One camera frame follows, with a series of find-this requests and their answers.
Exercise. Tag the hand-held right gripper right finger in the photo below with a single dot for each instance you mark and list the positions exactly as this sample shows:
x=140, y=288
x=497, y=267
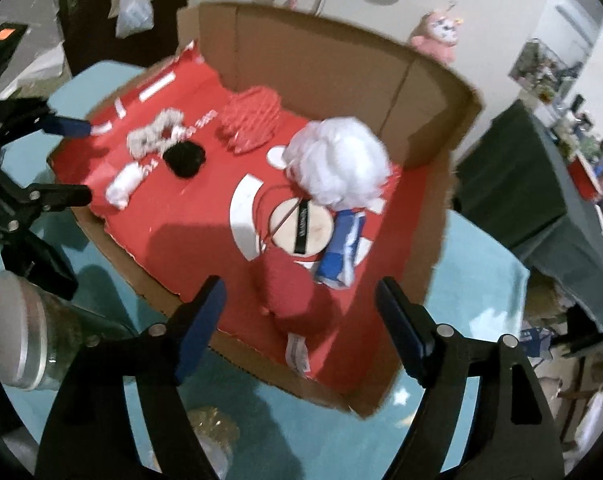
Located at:
x=406, y=335

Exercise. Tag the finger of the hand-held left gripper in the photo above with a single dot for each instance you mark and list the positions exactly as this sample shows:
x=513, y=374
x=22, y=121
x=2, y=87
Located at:
x=61, y=197
x=71, y=126

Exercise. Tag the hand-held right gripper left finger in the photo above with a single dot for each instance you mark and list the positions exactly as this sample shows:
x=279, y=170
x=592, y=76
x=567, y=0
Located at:
x=201, y=330

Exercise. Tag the white crochet scrunchie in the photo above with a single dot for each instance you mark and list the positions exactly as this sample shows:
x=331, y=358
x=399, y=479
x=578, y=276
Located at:
x=124, y=185

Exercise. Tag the black and white striped scrunchie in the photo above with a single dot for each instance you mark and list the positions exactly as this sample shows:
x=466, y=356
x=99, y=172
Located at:
x=149, y=135

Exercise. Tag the red plush pouch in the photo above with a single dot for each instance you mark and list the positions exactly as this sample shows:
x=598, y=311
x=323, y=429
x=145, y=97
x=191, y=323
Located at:
x=291, y=295

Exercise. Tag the blue and white packet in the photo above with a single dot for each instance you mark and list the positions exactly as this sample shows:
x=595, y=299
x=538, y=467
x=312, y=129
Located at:
x=341, y=250

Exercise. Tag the round beige pad black band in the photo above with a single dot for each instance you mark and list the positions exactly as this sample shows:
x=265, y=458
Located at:
x=317, y=232

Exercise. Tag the cardboard box with red lining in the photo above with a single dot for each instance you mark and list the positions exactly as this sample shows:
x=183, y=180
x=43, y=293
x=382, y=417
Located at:
x=331, y=60

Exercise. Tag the small glass jar gold contents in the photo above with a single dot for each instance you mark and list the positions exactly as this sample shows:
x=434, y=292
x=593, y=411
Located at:
x=211, y=435

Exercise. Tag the blue and white carton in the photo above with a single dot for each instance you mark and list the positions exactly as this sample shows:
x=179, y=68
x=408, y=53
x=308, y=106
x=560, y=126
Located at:
x=536, y=342

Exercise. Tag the hanging white plastic bag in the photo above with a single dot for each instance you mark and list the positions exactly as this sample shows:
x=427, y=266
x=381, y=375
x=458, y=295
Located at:
x=134, y=10

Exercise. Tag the glass jar with grey lid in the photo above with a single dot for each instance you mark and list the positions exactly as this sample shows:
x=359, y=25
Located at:
x=16, y=330

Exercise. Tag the red mesh bath sponge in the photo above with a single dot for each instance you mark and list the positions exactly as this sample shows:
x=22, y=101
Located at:
x=249, y=120

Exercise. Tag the white mesh bath sponge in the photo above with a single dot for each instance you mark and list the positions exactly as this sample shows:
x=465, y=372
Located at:
x=341, y=160

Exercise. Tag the grey table cloth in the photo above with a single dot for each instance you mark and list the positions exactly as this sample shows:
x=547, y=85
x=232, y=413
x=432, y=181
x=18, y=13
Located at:
x=521, y=185

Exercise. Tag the row of bottles and figurines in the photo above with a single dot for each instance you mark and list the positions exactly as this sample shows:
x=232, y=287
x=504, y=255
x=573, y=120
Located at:
x=601, y=150

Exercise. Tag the pink plush toy white face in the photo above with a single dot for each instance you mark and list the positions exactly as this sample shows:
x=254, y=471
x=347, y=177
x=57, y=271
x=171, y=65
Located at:
x=434, y=35

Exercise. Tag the white air conditioner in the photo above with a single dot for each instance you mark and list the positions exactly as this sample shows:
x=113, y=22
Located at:
x=574, y=25

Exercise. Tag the wall poster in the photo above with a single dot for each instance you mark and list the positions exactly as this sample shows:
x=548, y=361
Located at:
x=546, y=70

